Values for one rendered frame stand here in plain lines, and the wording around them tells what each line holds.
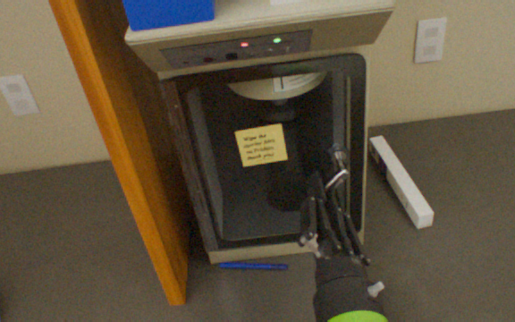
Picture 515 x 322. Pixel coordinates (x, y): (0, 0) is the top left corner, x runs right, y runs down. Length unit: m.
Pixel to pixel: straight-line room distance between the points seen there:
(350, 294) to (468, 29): 0.85
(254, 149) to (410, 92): 0.65
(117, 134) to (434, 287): 0.64
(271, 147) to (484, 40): 0.73
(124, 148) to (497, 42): 0.99
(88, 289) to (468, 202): 0.84
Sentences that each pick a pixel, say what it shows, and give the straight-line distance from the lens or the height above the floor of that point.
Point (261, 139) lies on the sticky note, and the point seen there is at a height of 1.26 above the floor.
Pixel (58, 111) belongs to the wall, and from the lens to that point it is 1.36.
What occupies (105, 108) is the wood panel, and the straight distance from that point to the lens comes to 0.69.
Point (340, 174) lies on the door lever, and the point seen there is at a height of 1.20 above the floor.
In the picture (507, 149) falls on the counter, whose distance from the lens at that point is 1.33.
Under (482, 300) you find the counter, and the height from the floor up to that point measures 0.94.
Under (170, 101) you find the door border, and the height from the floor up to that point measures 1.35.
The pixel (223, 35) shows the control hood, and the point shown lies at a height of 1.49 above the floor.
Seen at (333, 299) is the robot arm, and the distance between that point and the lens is 0.65.
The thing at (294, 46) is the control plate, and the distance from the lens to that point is 0.67.
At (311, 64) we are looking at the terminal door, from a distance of 0.73.
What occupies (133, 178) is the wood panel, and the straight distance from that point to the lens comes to 0.76.
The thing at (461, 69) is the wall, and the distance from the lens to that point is 1.38.
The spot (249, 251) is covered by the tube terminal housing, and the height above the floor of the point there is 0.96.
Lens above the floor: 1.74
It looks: 39 degrees down
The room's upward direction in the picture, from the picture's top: 8 degrees counter-clockwise
